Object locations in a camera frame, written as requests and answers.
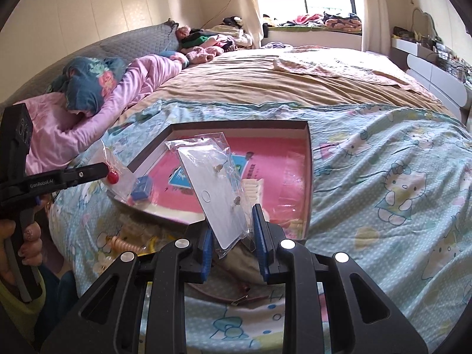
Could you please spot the small blue box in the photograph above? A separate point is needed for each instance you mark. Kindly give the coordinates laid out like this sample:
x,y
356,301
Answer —
x,y
141,191

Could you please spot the clutter on dresser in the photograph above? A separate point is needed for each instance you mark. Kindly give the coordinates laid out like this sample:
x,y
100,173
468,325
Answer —
x,y
442,51

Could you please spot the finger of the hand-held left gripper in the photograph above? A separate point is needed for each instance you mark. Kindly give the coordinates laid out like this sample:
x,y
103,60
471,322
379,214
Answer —
x,y
92,171

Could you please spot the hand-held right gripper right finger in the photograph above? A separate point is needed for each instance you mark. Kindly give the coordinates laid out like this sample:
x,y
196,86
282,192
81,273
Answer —
x,y
261,245

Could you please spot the pile of clothes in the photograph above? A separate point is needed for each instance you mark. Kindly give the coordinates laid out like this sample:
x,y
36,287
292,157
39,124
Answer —
x,y
214,42

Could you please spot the wavy edge mirror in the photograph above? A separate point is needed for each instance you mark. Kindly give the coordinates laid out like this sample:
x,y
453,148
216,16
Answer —
x,y
424,22

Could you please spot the blue floral pillow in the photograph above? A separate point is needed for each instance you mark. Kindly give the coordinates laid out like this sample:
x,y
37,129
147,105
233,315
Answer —
x,y
88,81

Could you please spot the light blue cartoon bedsheet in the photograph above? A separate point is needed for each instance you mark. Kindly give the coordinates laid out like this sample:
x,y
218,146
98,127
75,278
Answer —
x,y
368,228

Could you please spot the earring card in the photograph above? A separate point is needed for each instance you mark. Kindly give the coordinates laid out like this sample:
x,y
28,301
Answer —
x,y
210,191

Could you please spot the person's left hand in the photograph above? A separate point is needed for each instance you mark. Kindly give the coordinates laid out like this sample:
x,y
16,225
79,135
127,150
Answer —
x,y
31,243

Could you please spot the beige curtain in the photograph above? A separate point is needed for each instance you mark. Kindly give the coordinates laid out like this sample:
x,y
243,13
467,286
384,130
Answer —
x,y
374,11
250,7

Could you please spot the shallow cardboard box pink inside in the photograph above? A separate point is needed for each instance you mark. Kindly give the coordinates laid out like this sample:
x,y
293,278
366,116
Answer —
x,y
280,162

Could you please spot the person's leg in jeans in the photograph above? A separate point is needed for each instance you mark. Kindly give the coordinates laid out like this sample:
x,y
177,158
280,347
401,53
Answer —
x,y
59,302

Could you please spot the grey quilted headboard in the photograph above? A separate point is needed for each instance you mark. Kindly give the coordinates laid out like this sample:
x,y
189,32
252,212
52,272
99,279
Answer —
x,y
121,44

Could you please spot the clothes on window seat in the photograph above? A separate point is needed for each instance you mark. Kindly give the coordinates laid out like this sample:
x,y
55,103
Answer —
x,y
339,22

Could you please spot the white window seat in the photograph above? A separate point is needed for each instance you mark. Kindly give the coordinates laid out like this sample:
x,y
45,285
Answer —
x,y
313,38

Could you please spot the pink quilt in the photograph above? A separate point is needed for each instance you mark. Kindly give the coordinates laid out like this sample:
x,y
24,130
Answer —
x,y
147,77

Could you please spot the tan bedspread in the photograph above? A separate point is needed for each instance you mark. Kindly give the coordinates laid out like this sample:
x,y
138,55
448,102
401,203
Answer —
x,y
258,81

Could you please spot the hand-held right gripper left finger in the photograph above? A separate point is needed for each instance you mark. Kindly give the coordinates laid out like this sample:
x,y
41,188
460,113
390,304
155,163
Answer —
x,y
205,256

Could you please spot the white dresser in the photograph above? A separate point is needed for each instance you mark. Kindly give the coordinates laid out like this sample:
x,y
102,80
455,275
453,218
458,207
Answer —
x,y
435,73

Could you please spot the red bead jewelry plastic bag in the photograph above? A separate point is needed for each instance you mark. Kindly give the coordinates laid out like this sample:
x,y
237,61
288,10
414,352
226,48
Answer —
x,y
114,179

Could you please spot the pale floral blanket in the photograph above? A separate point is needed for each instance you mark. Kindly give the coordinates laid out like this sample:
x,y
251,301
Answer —
x,y
339,66

